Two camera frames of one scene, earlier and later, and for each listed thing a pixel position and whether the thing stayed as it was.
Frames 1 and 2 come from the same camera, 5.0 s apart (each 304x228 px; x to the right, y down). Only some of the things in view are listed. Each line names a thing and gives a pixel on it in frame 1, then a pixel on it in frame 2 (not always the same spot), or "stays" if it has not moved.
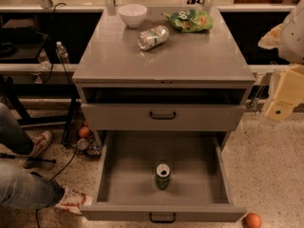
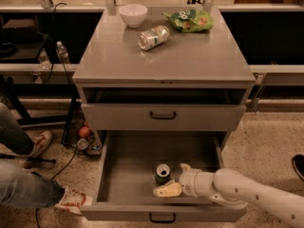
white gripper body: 293,40 to 189,181
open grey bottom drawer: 199,191 stays
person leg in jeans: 23,189 stays
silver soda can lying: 153,37 stays
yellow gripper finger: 279,110 to 167,190
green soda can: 162,176 stays
